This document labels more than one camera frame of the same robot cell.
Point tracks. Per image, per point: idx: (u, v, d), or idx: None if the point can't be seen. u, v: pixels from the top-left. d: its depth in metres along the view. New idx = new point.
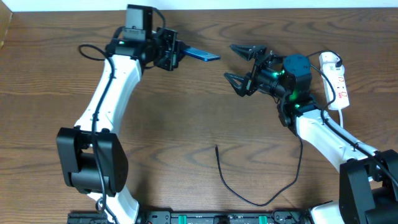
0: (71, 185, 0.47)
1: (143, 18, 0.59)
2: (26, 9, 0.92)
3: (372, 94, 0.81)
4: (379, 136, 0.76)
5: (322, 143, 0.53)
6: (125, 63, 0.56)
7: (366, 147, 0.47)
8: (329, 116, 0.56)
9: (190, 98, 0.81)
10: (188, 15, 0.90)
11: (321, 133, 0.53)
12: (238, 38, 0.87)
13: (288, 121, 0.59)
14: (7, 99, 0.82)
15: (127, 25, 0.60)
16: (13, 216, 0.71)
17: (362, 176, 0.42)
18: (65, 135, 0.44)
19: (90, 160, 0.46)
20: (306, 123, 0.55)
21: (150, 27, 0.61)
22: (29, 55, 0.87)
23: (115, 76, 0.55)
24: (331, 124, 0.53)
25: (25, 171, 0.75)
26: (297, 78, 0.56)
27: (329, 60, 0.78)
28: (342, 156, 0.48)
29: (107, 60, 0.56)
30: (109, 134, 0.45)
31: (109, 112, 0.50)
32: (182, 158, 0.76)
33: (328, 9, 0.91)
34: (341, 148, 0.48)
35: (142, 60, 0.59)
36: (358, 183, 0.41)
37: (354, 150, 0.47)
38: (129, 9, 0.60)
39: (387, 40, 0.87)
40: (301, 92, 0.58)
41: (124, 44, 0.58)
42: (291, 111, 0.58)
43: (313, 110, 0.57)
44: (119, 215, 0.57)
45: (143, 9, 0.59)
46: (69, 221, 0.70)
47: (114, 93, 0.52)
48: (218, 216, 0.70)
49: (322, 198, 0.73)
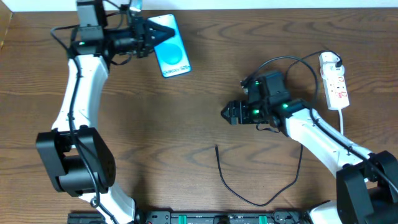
0: (61, 190, 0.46)
1: (96, 14, 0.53)
2: (26, 9, 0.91)
3: (372, 94, 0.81)
4: (377, 137, 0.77)
5: (314, 146, 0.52)
6: (89, 61, 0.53)
7: (359, 150, 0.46)
8: (319, 116, 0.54)
9: (190, 98, 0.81)
10: (188, 14, 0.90)
11: (313, 135, 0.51)
12: (238, 38, 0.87)
13: (278, 122, 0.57)
14: (7, 99, 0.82)
15: (81, 24, 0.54)
16: (13, 216, 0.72)
17: (358, 182, 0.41)
18: (43, 139, 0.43)
19: (76, 161, 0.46)
20: (297, 124, 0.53)
21: (103, 20, 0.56)
22: (28, 55, 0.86)
23: (81, 74, 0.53)
24: (321, 126, 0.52)
25: (25, 171, 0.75)
26: (267, 78, 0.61)
27: (329, 60, 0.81)
28: (337, 161, 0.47)
29: (71, 60, 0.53)
30: (89, 129, 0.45)
31: (83, 109, 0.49)
32: (182, 158, 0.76)
33: (328, 8, 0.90)
34: (336, 153, 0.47)
35: (106, 56, 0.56)
36: (355, 190, 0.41)
37: (348, 154, 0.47)
38: (78, 7, 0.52)
39: (387, 41, 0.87)
40: (279, 92, 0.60)
41: (84, 44, 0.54)
42: (280, 111, 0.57)
43: (302, 109, 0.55)
44: (117, 214, 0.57)
45: (94, 4, 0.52)
46: (70, 221, 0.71)
47: (85, 90, 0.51)
48: (218, 216, 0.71)
49: (322, 198, 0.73)
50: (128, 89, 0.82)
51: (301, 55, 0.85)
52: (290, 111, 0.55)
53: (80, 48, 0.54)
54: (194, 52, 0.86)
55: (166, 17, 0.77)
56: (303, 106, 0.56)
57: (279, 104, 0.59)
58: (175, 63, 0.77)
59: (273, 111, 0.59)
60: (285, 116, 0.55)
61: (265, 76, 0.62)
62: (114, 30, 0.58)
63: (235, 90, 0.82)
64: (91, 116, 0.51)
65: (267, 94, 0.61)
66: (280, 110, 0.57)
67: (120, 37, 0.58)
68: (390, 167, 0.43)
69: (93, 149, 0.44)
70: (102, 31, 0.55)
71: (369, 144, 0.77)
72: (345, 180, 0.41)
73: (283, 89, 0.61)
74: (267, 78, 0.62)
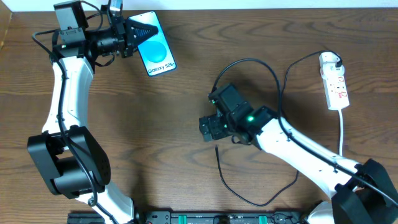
0: (56, 193, 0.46)
1: (75, 16, 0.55)
2: (26, 9, 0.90)
3: (372, 94, 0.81)
4: (377, 137, 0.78)
5: (298, 162, 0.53)
6: (74, 63, 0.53)
7: (346, 165, 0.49)
8: (291, 128, 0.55)
9: (190, 98, 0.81)
10: (188, 14, 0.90)
11: (294, 151, 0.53)
12: (238, 38, 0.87)
13: (247, 137, 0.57)
14: (7, 99, 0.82)
15: (62, 28, 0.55)
16: (13, 216, 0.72)
17: (351, 200, 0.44)
18: (35, 143, 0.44)
19: (69, 162, 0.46)
20: (273, 141, 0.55)
21: (83, 22, 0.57)
22: (28, 55, 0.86)
23: (67, 76, 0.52)
24: (296, 139, 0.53)
25: (25, 171, 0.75)
26: (222, 96, 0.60)
27: (329, 60, 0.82)
28: (326, 180, 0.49)
29: (55, 63, 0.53)
30: (79, 129, 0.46)
31: (71, 109, 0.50)
32: (182, 158, 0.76)
33: (328, 8, 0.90)
34: (322, 172, 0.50)
35: (90, 57, 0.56)
36: (352, 210, 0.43)
37: (335, 171, 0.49)
38: (56, 11, 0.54)
39: (387, 41, 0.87)
40: (238, 106, 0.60)
41: (66, 46, 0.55)
42: (246, 126, 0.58)
43: (269, 121, 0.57)
44: (116, 214, 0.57)
45: (72, 6, 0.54)
46: (69, 221, 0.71)
47: (71, 91, 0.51)
48: (218, 216, 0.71)
49: (322, 198, 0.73)
50: (128, 89, 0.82)
51: (301, 55, 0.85)
52: (257, 126, 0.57)
53: (63, 51, 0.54)
54: (194, 53, 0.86)
55: (147, 15, 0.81)
56: (267, 114, 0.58)
57: (242, 117, 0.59)
58: (159, 61, 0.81)
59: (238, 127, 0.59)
60: (254, 132, 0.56)
61: (219, 93, 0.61)
62: (95, 32, 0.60)
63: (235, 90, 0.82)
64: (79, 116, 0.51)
65: (227, 111, 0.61)
66: (247, 126, 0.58)
67: (102, 38, 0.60)
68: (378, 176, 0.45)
69: (86, 149, 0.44)
70: (83, 33, 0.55)
71: (369, 144, 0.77)
72: (339, 204, 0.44)
73: (240, 100, 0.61)
74: (222, 95, 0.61)
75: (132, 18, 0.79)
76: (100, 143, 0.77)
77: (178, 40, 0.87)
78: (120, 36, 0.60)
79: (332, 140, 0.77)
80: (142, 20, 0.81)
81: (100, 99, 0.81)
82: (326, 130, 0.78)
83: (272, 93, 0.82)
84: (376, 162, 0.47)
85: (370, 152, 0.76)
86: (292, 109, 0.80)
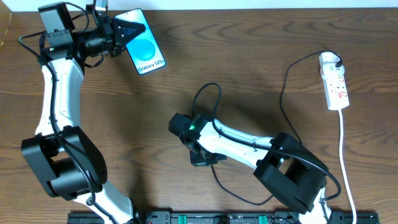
0: (54, 195, 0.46)
1: (61, 18, 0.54)
2: (26, 9, 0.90)
3: (372, 94, 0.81)
4: (377, 137, 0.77)
5: (232, 155, 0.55)
6: (63, 65, 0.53)
7: (262, 142, 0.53)
8: (221, 124, 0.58)
9: (190, 98, 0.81)
10: (188, 15, 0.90)
11: (225, 146, 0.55)
12: (238, 38, 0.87)
13: (193, 145, 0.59)
14: (7, 99, 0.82)
15: (49, 30, 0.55)
16: (13, 216, 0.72)
17: (270, 170, 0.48)
18: (28, 145, 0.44)
19: (65, 163, 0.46)
20: (208, 140, 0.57)
21: (70, 23, 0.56)
22: (28, 55, 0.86)
23: (56, 78, 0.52)
24: (227, 134, 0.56)
25: (25, 170, 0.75)
26: (174, 123, 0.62)
27: (329, 60, 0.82)
28: (249, 159, 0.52)
29: (45, 66, 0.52)
30: (74, 129, 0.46)
31: (63, 111, 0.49)
32: (181, 158, 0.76)
33: (329, 9, 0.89)
34: (245, 155, 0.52)
35: (79, 58, 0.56)
36: (273, 179, 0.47)
37: (254, 150, 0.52)
38: (41, 14, 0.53)
39: (387, 41, 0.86)
40: (184, 126, 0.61)
41: (54, 50, 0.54)
42: (188, 134, 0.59)
43: (206, 124, 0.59)
44: (115, 214, 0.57)
45: (56, 8, 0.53)
46: (69, 221, 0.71)
47: (62, 92, 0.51)
48: (218, 216, 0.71)
49: None
50: (127, 90, 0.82)
51: (302, 55, 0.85)
52: (196, 131, 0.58)
53: (51, 53, 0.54)
54: (194, 53, 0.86)
55: (133, 12, 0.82)
56: (203, 119, 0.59)
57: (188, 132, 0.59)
58: (147, 60, 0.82)
59: (185, 139, 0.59)
60: (194, 138, 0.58)
61: (170, 121, 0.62)
62: (81, 33, 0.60)
63: (236, 90, 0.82)
64: (72, 116, 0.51)
65: (179, 135, 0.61)
66: (189, 135, 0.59)
67: (90, 38, 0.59)
68: (286, 144, 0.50)
69: (79, 148, 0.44)
70: (69, 34, 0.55)
71: (369, 144, 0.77)
72: (260, 176, 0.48)
73: (188, 119, 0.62)
74: (173, 122, 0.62)
75: (119, 17, 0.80)
76: (100, 143, 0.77)
77: (178, 40, 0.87)
78: (109, 36, 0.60)
79: (333, 140, 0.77)
80: (129, 18, 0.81)
81: (100, 99, 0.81)
82: (326, 130, 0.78)
83: (272, 93, 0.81)
84: (285, 132, 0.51)
85: (370, 152, 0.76)
86: (292, 109, 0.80)
